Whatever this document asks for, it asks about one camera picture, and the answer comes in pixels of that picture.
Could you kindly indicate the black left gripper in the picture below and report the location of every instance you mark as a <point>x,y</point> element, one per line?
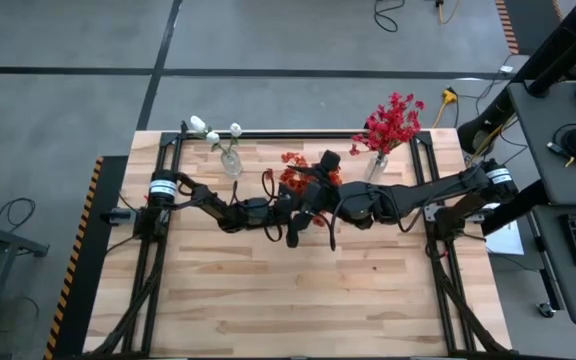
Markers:
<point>293,205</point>

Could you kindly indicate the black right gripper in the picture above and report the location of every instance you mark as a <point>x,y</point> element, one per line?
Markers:
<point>358,202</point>

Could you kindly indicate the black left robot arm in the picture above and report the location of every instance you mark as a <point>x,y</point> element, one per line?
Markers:
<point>208,200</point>

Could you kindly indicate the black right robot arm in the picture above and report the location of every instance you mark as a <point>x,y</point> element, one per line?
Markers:
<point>443,190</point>

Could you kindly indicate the diamond-cut cylindrical glass vase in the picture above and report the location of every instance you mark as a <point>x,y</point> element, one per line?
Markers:
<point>377,167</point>

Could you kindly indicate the round clear glass bottle vase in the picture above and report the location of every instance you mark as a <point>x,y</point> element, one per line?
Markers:
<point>231,164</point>

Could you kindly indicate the white paper sheet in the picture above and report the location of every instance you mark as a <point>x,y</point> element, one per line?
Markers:
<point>508,242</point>

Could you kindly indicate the small white adapter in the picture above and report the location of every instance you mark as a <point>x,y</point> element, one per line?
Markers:
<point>505,69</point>

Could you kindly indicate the black hazard-striped side panel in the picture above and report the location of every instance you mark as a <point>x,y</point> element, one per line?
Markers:
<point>88,300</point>

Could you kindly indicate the black caster wheel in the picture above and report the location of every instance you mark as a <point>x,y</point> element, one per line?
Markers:
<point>545,310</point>

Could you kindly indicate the black tower fan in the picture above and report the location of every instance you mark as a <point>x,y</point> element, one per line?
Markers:
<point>558,45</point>

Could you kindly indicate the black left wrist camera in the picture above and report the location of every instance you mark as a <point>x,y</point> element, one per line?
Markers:
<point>255,210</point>

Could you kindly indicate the black aluminium table frame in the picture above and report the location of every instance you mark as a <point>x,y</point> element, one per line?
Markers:
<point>293,135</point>

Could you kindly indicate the black frame clamp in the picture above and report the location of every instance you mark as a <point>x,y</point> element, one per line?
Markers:
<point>367,125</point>
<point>184,127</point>

